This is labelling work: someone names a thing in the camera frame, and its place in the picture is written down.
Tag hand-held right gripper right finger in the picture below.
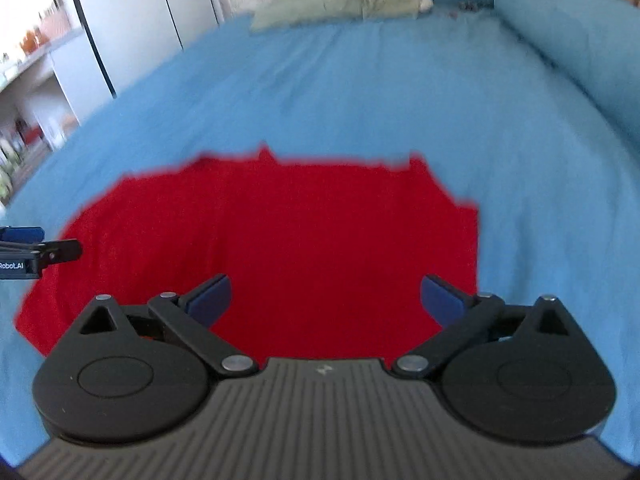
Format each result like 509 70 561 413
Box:
391 275 571 377

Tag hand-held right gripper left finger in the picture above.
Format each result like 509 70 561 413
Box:
77 274 258 376

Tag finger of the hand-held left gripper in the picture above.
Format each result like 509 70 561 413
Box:
0 226 46 244
0 239 84 266

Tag red knit sweater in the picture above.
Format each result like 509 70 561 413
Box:
14 144 482 359

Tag white desk shelf unit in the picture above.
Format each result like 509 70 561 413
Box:
0 0 117 207

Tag blue bed sheet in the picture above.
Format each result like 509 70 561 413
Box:
0 9 640 467

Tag white and grey wardrobe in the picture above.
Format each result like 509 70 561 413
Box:
64 0 224 128

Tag rolled blue duvet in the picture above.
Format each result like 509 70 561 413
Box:
492 0 640 153

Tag green pillow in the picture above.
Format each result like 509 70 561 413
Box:
249 0 435 32

